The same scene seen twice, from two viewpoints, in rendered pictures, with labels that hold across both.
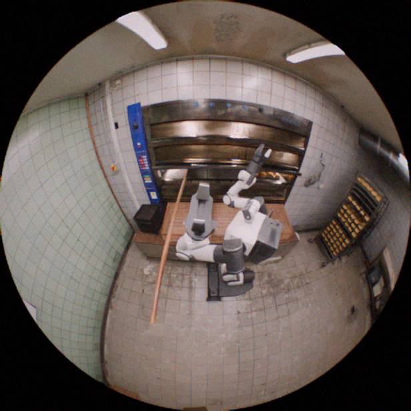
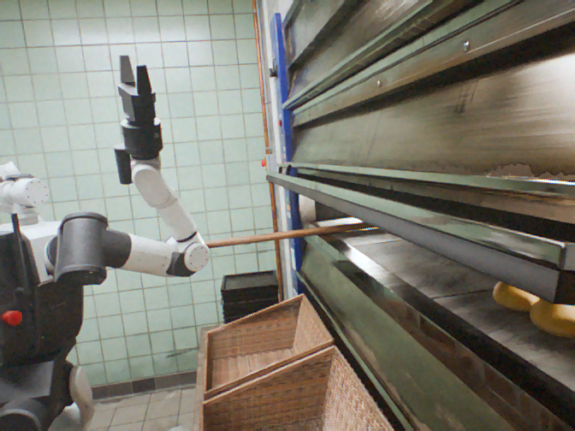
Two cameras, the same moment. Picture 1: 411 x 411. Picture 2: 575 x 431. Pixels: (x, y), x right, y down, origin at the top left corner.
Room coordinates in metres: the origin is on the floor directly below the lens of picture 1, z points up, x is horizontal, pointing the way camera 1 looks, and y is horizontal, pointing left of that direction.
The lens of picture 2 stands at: (0.90, -1.47, 1.52)
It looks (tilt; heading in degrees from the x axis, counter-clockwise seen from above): 9 degrees down; 80
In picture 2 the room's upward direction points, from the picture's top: 5 degrees counter-clockwise
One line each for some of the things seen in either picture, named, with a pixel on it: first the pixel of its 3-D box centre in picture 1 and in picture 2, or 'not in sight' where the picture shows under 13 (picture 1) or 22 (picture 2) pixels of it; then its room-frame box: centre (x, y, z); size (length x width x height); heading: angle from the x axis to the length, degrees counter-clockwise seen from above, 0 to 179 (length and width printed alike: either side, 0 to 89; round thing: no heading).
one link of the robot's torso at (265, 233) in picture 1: (251, 237); (13, 282); (0.41, -0.30, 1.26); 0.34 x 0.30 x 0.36; 145
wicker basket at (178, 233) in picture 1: (185, 221); (263, 352); (1.05, 0.26, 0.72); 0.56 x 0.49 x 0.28; 89
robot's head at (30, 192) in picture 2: (251, 211); (24, 197); (0.45, -0.25, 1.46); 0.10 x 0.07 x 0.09; 145
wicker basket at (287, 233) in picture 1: (270, 221); not in sight; (1.02, -0.92, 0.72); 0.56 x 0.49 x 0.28; 88
